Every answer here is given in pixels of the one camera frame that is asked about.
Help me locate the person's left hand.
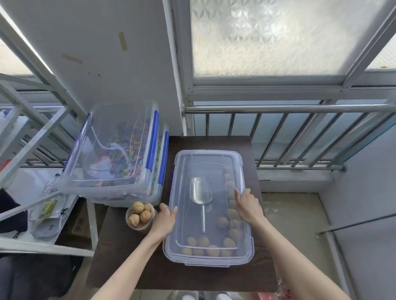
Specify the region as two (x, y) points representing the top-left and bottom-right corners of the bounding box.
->
(145, 202), (180, 243)

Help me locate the person's right hand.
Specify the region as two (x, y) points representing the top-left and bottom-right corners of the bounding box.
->
(234, 187), (267, 229)

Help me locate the person's left forearm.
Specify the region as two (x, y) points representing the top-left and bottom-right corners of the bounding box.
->
(74, 233), (166, 300)

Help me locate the person's right forearm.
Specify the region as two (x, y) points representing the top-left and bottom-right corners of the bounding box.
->
(252, 214), (353, 300)

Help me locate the metal scoop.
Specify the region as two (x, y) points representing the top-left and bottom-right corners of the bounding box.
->
(189, 176), (216, 236)

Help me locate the clear box with blue latches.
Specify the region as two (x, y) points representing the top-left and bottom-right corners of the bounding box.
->
(56, 100), (164, 198)
(86, 123), (173, 210)

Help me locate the pile of walnuts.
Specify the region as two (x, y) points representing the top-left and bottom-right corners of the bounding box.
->
(177, 166), (246, 259)

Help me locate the small clear plastic cup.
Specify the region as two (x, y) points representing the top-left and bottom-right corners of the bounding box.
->
(124, 200), (156, 231)

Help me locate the clear plastic storage box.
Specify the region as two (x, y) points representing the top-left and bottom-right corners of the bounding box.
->
(159, 148), (255, 271)

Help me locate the pile of colourful wrapped sweets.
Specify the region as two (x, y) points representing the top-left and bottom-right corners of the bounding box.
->
(69, 119), (161, 201)

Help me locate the brown cardboard box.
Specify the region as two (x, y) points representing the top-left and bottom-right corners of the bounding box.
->
(53, 200), (98, 251)

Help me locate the steel window railing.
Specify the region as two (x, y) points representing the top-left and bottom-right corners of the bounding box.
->
(181, 95), (396, 179)

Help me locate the red plastic bag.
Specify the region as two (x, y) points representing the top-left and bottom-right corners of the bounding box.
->
(257, 290), (298, 300)

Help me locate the clear plastic bag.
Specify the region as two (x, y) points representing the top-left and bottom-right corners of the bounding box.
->
(26, 175), (71, 241)

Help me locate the thin metal rod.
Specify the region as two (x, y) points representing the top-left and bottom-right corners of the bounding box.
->
(314, 210), (396, 239)

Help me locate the dark cloth bag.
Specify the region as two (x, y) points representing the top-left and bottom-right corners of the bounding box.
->
(0, 188), (29, 241)

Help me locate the frosted glass window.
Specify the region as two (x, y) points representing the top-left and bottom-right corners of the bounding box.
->
(175, 0), (396, 100)

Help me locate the white metal shelf rack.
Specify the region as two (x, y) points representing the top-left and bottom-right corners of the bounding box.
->
(0, 0), (100, 262)

